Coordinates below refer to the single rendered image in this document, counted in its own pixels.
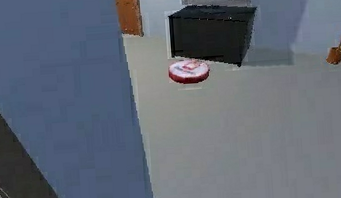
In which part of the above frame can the brown wooden door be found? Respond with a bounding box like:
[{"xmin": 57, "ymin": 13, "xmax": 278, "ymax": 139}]
[{"xmin": 113, "ymin": 0, "xmax": 144, "ymax": 39}]

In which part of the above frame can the black cabinet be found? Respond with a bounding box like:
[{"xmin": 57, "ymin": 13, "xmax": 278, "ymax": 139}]
[{"xmin": 167, "ymin": 0, "xmax": 262, "ymax": 72}]

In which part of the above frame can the red white robot vacuum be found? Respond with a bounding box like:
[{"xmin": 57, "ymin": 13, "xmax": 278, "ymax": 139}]
[{"xmin": 167, "ymin": 57, "xmax": 211, "ymax": 86}]

